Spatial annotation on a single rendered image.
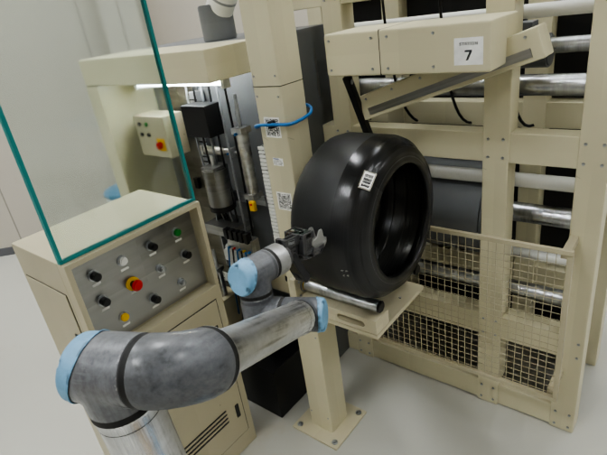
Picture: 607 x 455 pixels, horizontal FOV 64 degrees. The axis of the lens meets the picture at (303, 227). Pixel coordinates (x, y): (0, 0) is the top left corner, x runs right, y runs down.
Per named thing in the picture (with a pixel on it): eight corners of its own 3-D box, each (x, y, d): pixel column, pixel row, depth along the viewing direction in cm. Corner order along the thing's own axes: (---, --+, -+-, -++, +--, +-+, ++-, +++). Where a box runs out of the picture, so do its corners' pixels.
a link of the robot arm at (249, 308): (279, 341, 127) (272, 299, 123) (240, 339, 131) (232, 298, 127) (291, 323, 135) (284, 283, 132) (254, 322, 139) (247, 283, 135)
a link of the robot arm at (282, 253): (283, 282, 132) (257, 273, 138) (294, 274, 135) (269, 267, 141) (280, 251, 129) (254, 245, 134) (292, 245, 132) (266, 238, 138)
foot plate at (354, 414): (293, 427, 241) (292, 423, 240) (323, 393, 259) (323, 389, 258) (336, 450, 225) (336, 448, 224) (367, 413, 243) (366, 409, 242)
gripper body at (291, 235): (315, 229, 141) (289, 243, 132) (317, 256, 144) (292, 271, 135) (295, 225, 145) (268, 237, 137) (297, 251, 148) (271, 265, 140)
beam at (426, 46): (326, 77, 182) (322, 34, 175) (362, 65, 199) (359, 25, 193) (490, 73, 145) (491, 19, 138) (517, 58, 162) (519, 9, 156)
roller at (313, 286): (302, 277, 189) (309, 278, 193) (299, 289, 189) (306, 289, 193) (379, 301, 168) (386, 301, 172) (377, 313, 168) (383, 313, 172)
